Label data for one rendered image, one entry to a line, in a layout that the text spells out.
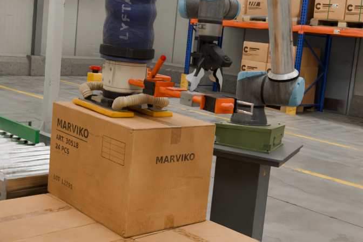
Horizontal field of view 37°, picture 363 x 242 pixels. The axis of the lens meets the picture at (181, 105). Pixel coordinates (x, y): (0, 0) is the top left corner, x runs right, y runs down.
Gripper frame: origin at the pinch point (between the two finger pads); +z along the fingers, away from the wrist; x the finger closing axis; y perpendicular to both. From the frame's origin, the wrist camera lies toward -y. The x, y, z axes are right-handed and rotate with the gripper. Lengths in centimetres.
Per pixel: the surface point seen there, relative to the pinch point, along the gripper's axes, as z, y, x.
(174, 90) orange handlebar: 0.2, 7.7, 9.1
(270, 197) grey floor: 108, 123, -224
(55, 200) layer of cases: 54, 59, 23
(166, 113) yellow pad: 12.4, 27.2, -6.3
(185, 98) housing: 1.9, -0.3, 10.9
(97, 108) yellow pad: 12.3, 41.7, 17.3
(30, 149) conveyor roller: 54, 143, -11
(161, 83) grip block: -1.0, 16.4, 7.4
